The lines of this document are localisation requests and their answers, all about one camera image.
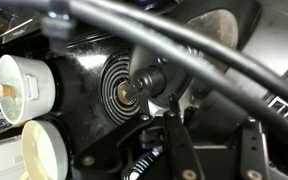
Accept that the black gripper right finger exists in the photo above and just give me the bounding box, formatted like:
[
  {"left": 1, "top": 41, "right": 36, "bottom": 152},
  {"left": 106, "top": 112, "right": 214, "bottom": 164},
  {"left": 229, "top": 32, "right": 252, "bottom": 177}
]
[{"left": 239, "top": 116, "right": 278, "bottom": 180}]

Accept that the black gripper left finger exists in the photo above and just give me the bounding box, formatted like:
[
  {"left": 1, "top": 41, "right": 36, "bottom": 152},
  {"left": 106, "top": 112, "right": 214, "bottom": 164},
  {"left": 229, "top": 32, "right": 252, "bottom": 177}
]
[{"left": 71, "top": 94, "right": 206, "bottom": 180}]

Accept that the black rice cooker lid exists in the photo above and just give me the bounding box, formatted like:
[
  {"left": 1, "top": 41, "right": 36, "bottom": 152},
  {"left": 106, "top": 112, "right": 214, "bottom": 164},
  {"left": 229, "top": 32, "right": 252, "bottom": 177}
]
[{"left": 33, "top": 0, "right": 288, "bottom": 180}]

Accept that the cream plastic cup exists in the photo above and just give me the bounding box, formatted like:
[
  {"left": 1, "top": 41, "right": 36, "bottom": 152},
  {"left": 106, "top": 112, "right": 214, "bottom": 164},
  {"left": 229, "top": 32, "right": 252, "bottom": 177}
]
[{"left": 20, "top": 119, "right": 70, "bottom": 180}]

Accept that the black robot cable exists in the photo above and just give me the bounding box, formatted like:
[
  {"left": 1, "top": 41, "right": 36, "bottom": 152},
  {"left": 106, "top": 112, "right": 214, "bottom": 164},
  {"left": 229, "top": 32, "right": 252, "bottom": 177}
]
[{"left": 0, "top": 0, "right": 288, "bottom": 149}]

